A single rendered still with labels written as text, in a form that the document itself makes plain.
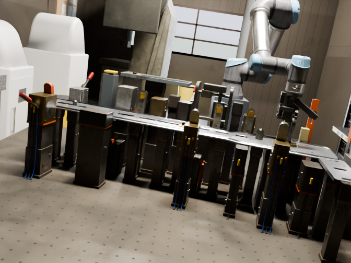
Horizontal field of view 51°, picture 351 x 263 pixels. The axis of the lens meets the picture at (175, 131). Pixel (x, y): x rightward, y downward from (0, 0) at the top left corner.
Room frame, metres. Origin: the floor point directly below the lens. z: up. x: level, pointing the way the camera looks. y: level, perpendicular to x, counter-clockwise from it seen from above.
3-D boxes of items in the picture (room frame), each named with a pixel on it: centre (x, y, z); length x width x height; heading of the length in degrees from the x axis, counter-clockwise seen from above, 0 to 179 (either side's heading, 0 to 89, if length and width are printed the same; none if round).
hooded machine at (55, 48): (5.04, 1.74, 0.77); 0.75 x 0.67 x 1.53; 0
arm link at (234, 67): (2.20, -0.30, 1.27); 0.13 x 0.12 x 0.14; 94
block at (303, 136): (1.67, -0.59, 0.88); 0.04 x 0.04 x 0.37; 81
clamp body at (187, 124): (1.44, -0.06, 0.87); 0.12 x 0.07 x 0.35; 171
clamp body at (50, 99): (1.53, 0.58, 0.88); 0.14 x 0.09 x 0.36; 171
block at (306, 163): (1.35, -0.53, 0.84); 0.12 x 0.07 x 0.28; 171
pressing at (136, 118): (1.63, -0.01, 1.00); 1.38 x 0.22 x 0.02; 81
